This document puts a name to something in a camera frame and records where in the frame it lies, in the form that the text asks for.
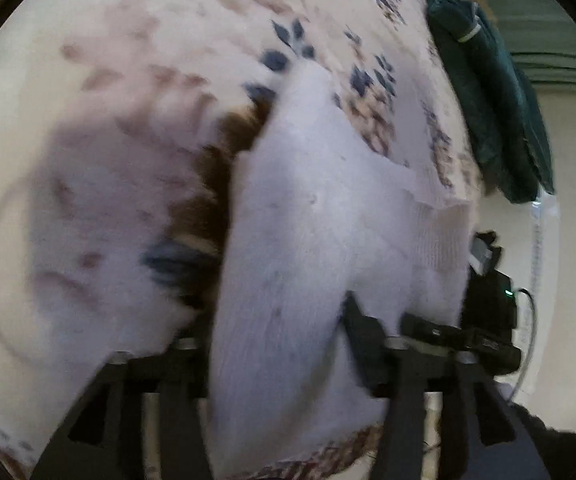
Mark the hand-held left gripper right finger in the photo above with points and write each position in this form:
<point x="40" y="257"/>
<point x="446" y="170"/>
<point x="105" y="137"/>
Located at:
<point x="365" y="345"/>

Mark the white headboard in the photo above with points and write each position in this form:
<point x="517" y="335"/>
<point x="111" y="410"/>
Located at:
<point x="545" y="250"/>

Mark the floral bedspread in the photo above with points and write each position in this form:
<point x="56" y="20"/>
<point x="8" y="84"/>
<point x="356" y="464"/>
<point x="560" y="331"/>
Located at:
<point x="143" y="60"/>

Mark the person's right forearm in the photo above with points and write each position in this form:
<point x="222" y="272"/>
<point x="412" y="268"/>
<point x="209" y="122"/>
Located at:
<point x="567" y="447"/>

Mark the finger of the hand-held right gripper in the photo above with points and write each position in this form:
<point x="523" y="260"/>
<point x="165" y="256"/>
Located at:
<point x="432" y="330"/>

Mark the green striped curtain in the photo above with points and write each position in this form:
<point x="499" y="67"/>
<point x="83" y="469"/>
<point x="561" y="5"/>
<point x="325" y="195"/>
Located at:
<point x="547" y="20"/>

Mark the white knit sweater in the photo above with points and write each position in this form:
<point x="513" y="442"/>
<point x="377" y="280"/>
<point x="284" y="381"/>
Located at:
<point x="298" y="240"/>

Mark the teal folded blanket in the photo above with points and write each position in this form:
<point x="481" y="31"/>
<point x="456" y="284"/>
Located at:
<point x="497" y="110"/>

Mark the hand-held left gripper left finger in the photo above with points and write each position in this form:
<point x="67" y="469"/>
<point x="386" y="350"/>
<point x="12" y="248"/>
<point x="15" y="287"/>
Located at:
<point x="178" y="375"/>

